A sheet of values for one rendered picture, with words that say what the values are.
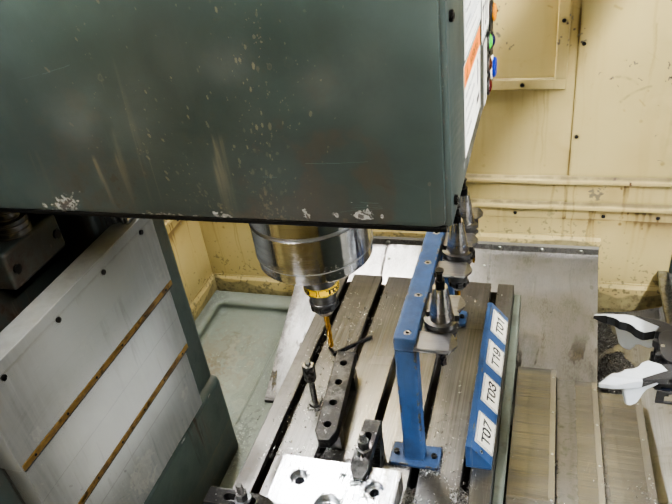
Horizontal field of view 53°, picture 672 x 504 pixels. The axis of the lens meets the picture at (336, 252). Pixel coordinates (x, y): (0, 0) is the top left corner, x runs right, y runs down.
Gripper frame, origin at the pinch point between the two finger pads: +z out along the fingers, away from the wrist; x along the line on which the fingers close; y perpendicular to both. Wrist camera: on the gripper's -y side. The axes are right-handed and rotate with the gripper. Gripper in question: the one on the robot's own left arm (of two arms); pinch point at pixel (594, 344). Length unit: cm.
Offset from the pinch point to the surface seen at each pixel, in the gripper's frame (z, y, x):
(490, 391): 16.7, 36.1, 23.7
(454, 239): 24.6, 4.1, 32.9
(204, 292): 119, 63, 83
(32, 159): 66, -40, -21
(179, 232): 120, 37, 80
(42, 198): 67, -35, -21
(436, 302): 25.0, 3.0, 11.1
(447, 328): 23.1, 7.7, 9.8
